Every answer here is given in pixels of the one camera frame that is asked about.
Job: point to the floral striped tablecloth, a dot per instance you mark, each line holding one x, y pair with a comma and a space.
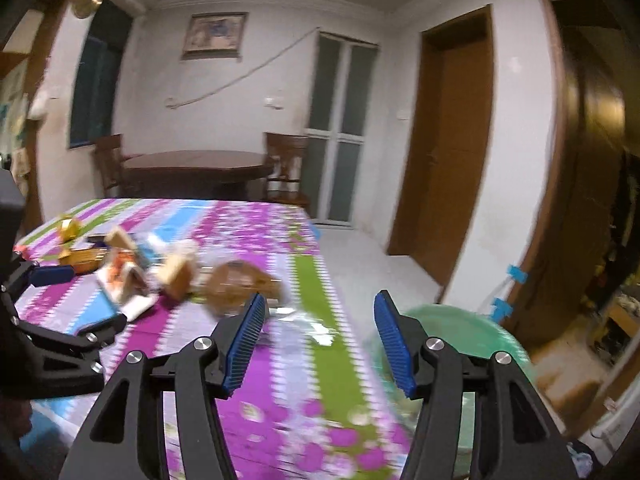
250, 230

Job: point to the flat golden box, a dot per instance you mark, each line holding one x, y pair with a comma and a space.
85, 260

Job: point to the blue tape strip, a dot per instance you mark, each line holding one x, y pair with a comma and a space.
502, 308
516, 273

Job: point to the tan cardboard box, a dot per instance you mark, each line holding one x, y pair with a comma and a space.
120, 237

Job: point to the wooden chair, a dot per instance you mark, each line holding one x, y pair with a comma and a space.
285, 160
107, 160

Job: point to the open dark wooden door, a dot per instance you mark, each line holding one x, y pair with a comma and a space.
585, 160

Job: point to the green plastic basin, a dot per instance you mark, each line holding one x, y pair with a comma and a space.
460, 330

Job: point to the golden wrapper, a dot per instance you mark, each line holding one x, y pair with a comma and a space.
70, 230

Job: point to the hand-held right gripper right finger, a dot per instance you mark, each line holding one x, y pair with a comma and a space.
395, 345

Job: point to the blue packet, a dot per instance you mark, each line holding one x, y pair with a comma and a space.
147, 254

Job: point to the clear plastic wrapper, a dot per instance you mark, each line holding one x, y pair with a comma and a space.
300, 325

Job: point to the frosted glass door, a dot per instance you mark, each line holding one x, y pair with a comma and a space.
340, 125

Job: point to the brown wooden door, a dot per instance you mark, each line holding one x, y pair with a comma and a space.
450, 150

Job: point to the dark window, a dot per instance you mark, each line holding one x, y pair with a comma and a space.
100, 75

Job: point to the bread in clear plastic bag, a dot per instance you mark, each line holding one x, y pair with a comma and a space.
235, 280

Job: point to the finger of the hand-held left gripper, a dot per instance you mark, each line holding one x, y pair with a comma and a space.
50, 275
95, 337

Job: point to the framed wall picture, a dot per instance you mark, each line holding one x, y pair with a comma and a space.
214, 35

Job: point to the white and orange medicine box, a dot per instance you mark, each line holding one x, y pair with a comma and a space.
122, 277

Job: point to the yellow sponge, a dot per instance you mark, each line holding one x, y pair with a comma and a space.
177, 275

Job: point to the wall poster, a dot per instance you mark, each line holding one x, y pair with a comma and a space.
12, 110

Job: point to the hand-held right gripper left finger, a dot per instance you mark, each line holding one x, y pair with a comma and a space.
245, 345

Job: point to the small white box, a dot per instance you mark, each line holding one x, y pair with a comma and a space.
137, 306

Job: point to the dark wooden dining table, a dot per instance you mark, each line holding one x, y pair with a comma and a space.
195, 162

